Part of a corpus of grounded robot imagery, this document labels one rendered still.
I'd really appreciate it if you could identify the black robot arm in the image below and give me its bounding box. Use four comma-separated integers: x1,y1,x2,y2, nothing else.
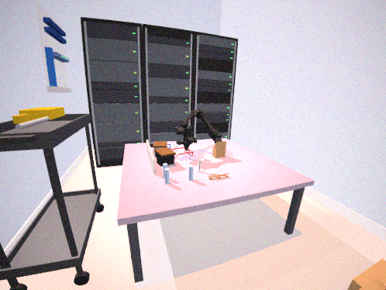
175,109,222,144

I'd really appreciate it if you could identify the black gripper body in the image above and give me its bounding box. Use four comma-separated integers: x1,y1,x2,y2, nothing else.
176,134,191,145

